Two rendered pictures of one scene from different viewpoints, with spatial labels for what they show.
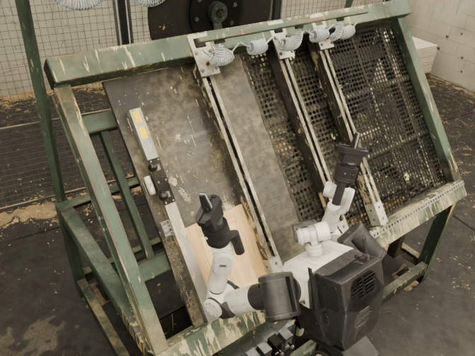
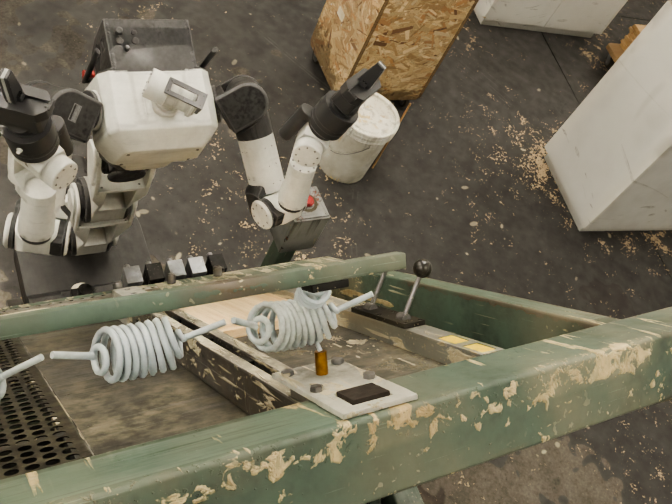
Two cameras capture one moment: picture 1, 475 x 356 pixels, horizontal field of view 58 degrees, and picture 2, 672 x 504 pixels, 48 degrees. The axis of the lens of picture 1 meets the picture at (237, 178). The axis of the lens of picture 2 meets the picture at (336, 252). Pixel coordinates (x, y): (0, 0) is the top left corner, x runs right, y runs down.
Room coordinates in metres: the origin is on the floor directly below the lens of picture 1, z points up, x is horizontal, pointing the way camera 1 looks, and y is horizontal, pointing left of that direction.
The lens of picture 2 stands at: (2.34, 0.00, 2.61)
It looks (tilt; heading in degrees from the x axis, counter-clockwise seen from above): 50 degrees down; 170
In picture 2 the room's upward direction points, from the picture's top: 32 degrees clockwise
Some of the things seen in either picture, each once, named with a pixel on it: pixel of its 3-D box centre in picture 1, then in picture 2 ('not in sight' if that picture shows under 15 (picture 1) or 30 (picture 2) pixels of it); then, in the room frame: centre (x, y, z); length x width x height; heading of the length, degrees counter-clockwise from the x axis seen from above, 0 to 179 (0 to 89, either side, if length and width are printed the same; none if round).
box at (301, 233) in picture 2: not in sight; (297, 220); (0.85, 0.11, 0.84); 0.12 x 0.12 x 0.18; 38
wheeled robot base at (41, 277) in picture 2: not in sight; (84, 243); (0.81, -0.53, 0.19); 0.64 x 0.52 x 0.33; 38
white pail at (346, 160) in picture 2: not in sight; (360, 131); (-0.31, 0.27, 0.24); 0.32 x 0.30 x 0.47; 120
